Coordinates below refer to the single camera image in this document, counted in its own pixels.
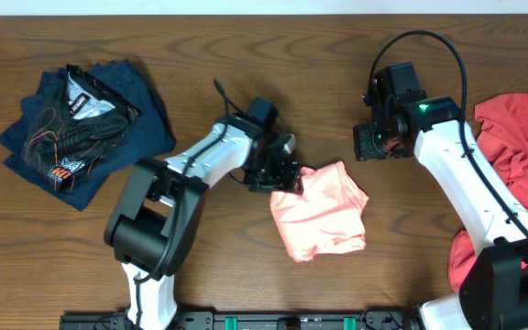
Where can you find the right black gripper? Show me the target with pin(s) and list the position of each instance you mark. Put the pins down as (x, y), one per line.
(366, 148)

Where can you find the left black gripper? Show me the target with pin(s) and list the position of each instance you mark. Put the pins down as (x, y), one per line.
(284, 171)

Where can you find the light coral pink shirt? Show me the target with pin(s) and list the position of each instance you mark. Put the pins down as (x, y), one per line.
(326, 218)

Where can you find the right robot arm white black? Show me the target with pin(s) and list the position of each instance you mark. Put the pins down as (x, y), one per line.
(494, 294)

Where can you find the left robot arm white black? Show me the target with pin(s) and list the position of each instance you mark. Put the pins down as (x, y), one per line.
(155, 221)

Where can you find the red t-shirt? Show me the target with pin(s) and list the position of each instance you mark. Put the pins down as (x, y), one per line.
(503, 139)

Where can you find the navy blue folded shirt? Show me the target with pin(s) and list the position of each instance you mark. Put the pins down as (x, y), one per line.
(150, 136)

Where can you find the black orange printed folded shirt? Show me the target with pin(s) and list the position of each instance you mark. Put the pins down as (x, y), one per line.
(78, 126)

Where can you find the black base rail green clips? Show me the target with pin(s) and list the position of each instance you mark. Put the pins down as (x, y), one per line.
(371, 319)

